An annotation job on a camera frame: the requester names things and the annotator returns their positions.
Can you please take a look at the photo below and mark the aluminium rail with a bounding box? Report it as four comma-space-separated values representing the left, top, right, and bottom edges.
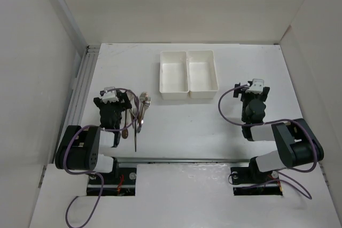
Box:
117, 157, 250, 164
55, 45, 100, 163

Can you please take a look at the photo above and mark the silver fork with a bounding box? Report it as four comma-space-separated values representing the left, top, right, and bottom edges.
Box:
137, 92, 150, 133

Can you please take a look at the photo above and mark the white right plastic container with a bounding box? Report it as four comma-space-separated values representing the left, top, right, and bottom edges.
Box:
188, 50, 219, 99

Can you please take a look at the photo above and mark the aluminium rail left side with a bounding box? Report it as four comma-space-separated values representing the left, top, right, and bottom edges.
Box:
55, 45, 100, 163

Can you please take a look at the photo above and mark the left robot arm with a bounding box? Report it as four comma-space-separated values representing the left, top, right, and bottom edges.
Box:
55, 89, 132, 184

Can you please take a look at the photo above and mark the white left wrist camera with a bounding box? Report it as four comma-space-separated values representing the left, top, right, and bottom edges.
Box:
100, 87, 119, 104

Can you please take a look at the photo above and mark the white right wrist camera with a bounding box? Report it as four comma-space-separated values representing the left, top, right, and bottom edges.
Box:
246, 78, 264, 94

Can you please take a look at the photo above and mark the brown wooden spoon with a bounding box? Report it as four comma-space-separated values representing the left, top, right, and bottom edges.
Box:
121, 110, 129, 139

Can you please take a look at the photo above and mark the black metal fork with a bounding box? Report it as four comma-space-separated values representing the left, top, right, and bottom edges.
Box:
132, 108, 138, 152

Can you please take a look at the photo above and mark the white left plastic container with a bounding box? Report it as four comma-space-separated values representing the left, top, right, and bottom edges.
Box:
159, 51, 189, 100

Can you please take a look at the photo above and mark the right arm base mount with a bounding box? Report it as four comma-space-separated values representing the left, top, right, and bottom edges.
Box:
228, 167, 283, 196

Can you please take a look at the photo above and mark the copper fork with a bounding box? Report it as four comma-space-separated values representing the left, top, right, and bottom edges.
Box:
137, 97, 151, 133

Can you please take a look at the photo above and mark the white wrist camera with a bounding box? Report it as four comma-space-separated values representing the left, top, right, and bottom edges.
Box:
246, 78, 264, 94
100, 87, 119, 104

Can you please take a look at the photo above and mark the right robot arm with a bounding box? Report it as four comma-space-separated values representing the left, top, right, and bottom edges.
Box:
232, 81, 324, 183

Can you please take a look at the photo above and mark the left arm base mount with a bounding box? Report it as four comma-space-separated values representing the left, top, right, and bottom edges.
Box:
86, 166, 137, 196

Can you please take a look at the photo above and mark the aluminium rail front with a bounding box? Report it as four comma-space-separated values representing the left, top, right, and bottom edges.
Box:
117, 157, 250, 164

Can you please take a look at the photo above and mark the white plastic container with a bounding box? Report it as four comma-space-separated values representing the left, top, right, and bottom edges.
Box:
159, 51, 189, 100
188, 50, 219, 99

